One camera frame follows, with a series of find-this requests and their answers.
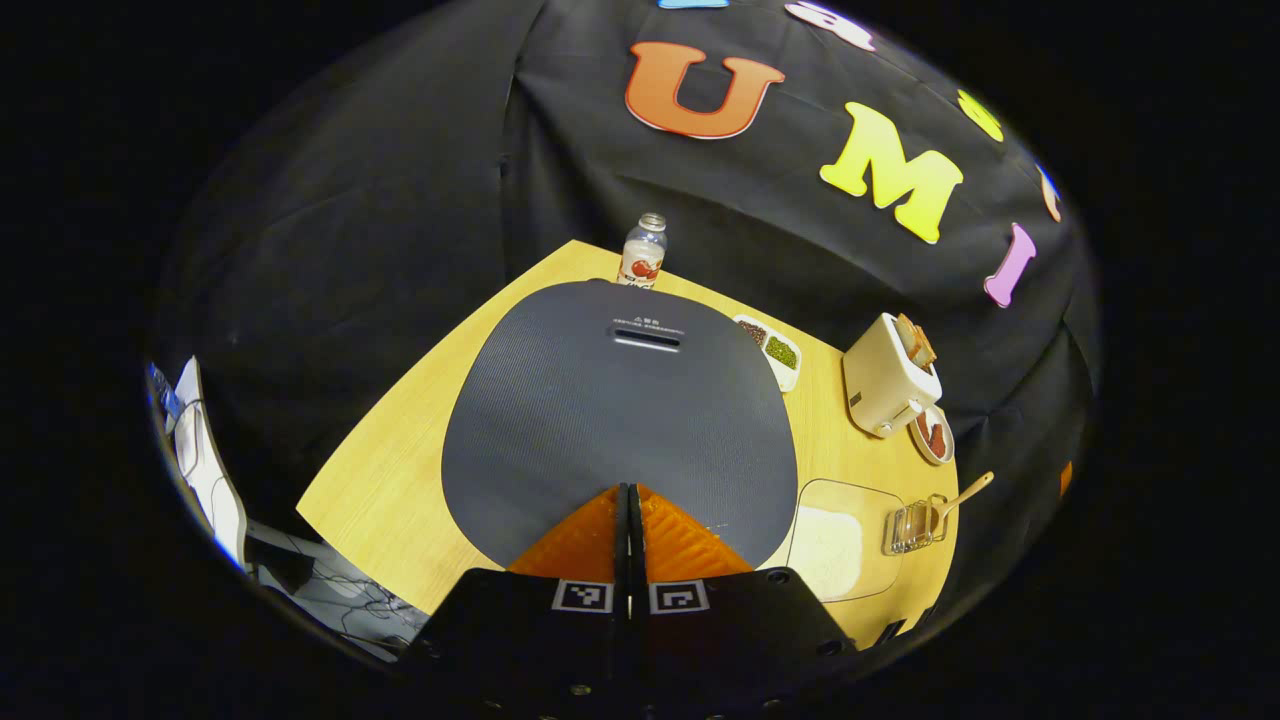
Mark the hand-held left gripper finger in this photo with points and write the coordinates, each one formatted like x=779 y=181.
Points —
x=620 y=540
x=636 y=540

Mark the dark grey rice cooker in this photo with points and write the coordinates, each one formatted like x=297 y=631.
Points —
x=600 y=400

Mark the white rice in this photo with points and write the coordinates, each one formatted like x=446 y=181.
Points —
x=830 y=550

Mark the wooden spoon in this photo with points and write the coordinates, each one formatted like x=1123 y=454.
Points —
x=965 y=492

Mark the white divided dish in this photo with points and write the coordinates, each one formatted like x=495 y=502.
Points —
x=785 y=378

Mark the pile of green beans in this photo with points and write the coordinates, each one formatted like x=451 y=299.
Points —
x=782 y=353

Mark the pile of dark red beans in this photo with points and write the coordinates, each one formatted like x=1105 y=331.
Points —
x=753 y=331

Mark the clear glass tray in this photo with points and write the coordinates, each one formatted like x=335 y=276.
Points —
x=880 y=500

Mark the clear plastic bottle red label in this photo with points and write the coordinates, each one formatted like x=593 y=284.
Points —
x=643 y=255

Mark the white toaster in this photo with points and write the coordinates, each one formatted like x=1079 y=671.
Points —
x=880 y=385

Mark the white round plate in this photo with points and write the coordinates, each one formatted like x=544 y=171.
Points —
x=915 y=445

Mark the reddish meat piece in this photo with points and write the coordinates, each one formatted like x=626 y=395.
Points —
x=938 y=442
x=924 y=422

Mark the toast slice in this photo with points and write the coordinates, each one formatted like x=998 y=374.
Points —
x=925 y=350
x=905 y=335

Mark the black backdrop cloth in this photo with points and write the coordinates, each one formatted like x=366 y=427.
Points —
x=350 y=250

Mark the white side desk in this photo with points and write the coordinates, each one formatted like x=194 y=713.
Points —
x=215 y=480

